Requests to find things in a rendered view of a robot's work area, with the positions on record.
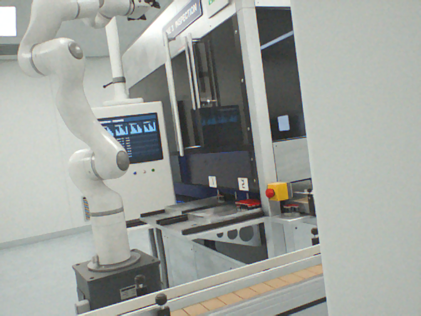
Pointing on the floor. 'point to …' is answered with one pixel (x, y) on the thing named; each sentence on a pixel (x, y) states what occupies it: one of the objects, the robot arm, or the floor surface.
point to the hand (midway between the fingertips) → (150, 10)
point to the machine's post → (260, 123)
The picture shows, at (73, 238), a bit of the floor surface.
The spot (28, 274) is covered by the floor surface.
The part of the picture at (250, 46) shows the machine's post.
